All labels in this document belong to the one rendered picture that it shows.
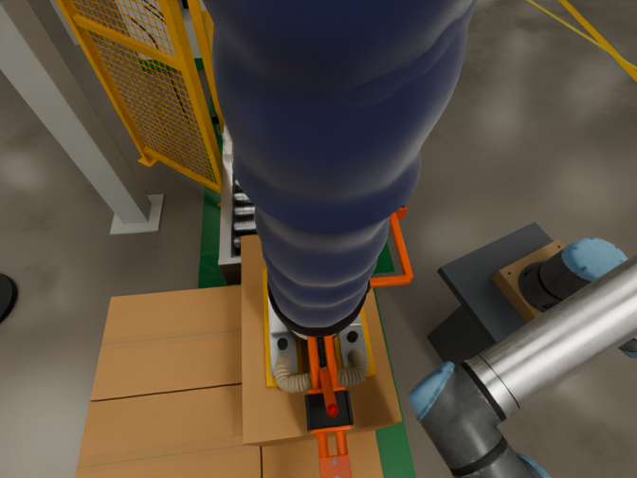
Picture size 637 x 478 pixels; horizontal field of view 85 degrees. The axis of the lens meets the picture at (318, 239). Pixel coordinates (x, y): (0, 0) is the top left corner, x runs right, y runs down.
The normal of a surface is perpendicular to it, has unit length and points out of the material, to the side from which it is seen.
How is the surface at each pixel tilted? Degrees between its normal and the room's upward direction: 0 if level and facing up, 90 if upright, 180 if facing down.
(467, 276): 0
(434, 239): 0
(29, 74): 90
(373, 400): 0
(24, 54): 90
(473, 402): 23
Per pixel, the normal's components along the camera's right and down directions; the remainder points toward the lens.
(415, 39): 0.41, 0.90
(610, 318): -0.25, -0.28
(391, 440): 0.04, -0.52
